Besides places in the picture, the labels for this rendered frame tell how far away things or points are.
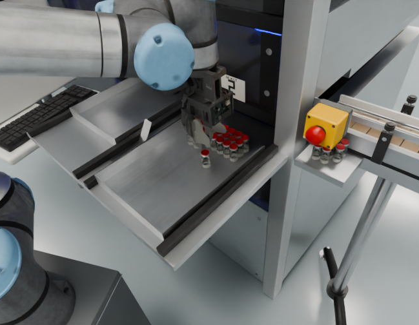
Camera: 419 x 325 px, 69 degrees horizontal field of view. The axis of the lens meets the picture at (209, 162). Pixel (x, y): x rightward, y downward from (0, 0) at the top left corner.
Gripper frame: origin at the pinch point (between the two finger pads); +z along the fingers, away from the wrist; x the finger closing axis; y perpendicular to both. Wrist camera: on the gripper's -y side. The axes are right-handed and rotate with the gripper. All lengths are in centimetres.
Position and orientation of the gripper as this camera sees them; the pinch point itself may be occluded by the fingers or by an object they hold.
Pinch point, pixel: (202, 139)
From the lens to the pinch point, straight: 73.3
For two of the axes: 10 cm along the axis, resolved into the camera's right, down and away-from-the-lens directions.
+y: 7.2, 4.3, -5.4
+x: 6.9, -5.4, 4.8
